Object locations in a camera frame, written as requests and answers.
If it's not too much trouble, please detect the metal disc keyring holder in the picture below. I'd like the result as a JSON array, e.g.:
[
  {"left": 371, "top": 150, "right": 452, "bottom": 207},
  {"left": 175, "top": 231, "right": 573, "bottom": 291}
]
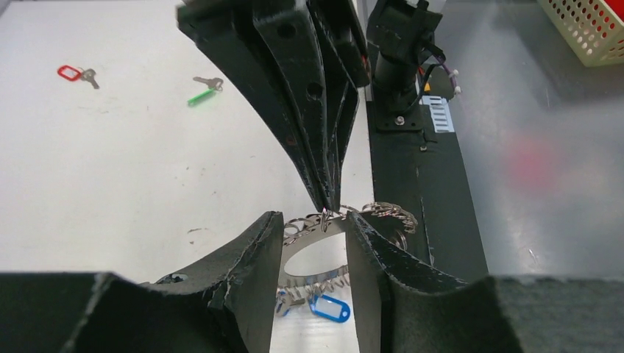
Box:
[{"left": 272, "top": 202, "right": 420, "bottom": 318}]

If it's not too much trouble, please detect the key with red tag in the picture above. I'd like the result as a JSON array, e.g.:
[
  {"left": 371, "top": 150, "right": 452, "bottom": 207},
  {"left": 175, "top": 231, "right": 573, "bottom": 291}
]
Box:
[{"left": 57, "top": 65, "right": 100, "bottom": 90}]

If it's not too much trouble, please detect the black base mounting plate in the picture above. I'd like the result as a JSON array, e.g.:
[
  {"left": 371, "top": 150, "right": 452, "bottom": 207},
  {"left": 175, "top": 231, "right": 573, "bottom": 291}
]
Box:
[{"left": 366, "top": 99, "right": 489, "bottom": 282}]

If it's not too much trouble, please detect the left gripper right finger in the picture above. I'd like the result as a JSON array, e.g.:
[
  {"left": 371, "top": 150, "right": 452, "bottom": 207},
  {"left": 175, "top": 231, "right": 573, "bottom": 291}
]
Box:
[{"left": 346, "top": 213, "right": 623, "bottom": 352}]

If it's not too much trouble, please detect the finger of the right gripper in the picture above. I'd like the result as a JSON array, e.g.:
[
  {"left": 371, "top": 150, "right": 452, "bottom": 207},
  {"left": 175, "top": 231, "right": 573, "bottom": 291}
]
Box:
[
  {"left": 177, "top": 1, "right": 328, "bottom": 211},
  {"left": 309, "top": 1, "right": 370, "bottom": 210}
]

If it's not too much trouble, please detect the key with green tag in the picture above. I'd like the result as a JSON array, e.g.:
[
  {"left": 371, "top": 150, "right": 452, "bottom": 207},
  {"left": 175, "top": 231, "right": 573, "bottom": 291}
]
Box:
[{"left": 187, "top": 76, "right": 224, "bottom": 107}]

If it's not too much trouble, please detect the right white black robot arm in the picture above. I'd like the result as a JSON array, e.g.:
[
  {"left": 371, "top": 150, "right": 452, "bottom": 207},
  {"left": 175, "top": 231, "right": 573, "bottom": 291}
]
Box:
[{"left": 177, "top": 1, "right": 444, "bottom": 211}]

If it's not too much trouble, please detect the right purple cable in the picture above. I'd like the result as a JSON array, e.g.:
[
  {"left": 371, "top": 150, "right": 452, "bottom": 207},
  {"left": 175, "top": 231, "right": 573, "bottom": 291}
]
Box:
[{"left": 433, "top": 53, "right": 461, "bottom": 96}]

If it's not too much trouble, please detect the cream perforated basket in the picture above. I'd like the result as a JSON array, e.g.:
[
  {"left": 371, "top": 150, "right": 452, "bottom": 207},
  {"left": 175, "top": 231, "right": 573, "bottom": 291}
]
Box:
[{"left": 537, "top": 0, "right": 623, "bottom": 68}]

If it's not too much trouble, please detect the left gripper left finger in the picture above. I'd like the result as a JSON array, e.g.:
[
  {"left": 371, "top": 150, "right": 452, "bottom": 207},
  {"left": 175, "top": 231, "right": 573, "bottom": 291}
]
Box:
[{"left": 1, "top": 211, "right": 284, "bottom": 352}]

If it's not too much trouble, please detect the blue tag on keyring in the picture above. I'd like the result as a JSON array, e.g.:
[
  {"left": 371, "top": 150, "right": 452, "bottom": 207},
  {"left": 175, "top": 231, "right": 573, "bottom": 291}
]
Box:
[{"left": 308, "top": 294, "right": 351, "bottom": 324}]

